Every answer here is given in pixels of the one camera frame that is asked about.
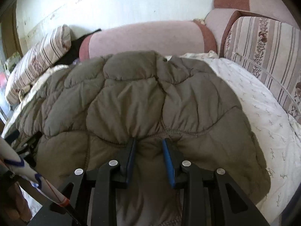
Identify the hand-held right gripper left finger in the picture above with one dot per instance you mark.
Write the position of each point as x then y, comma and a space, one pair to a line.
130, 162

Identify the pale green bundle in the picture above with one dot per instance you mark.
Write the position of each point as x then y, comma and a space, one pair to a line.
11, 63

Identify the wooden door with patterned glass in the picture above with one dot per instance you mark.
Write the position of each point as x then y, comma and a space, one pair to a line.
9, 33

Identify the pink bolster cushion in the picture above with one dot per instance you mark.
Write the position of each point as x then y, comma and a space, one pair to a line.
145, 37

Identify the black cloth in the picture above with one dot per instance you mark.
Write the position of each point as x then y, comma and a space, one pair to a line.
73, 51

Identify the white floral blanket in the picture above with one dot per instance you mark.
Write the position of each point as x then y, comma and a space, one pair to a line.
258, 103

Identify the white patterned sleeve arm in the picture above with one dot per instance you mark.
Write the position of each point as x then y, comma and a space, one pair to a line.
16, 160

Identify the striped floral cushion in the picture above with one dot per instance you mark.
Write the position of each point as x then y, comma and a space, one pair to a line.
40, 56
263, 47

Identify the person's left hand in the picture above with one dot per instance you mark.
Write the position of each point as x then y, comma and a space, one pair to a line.
18, 200

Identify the olive quilted hooded jacket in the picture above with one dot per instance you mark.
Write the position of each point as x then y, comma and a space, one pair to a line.
131, 98

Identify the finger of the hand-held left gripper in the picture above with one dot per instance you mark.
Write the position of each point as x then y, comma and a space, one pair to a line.
11, 137
30, 146

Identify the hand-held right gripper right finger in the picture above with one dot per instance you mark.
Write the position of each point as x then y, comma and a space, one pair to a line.
168, 164

